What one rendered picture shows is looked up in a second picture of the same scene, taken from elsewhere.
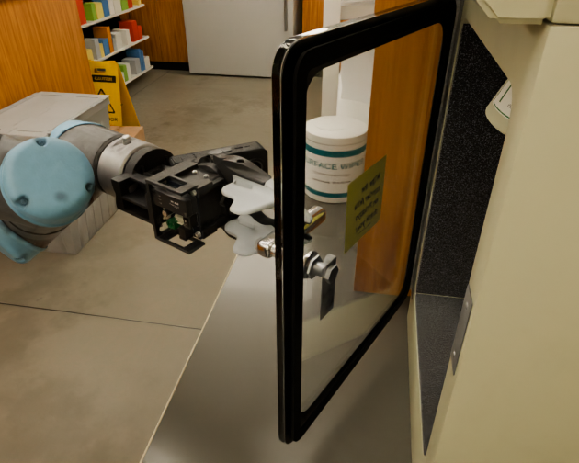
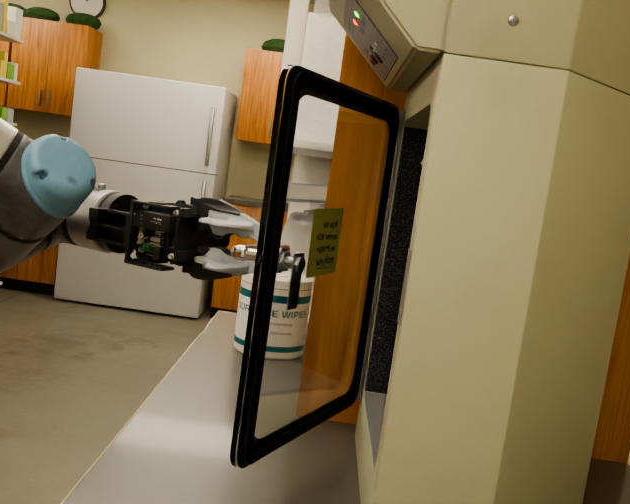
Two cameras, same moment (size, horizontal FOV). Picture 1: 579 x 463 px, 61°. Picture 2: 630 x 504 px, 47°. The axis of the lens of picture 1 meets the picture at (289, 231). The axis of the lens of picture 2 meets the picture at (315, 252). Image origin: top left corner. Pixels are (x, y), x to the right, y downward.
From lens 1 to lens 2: 41 cm
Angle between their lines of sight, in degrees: 28
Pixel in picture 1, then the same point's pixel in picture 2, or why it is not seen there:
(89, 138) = not seen: hidden behind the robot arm
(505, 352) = (437, 295)
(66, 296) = not seen: outside the picture
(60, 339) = not seen: outside the picture
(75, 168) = (86, 164)
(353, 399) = (298, 480)
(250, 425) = (186, 488)
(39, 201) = (55, 178)
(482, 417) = (423, 371)
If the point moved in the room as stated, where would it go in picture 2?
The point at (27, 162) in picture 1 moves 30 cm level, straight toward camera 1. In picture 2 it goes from (51, 147) to (205, 176)
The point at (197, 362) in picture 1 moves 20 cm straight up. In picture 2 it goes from (120, 446) to (139, 281)
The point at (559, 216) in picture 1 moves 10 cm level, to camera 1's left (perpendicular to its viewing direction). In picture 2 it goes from (461, 173) to (351, 158)
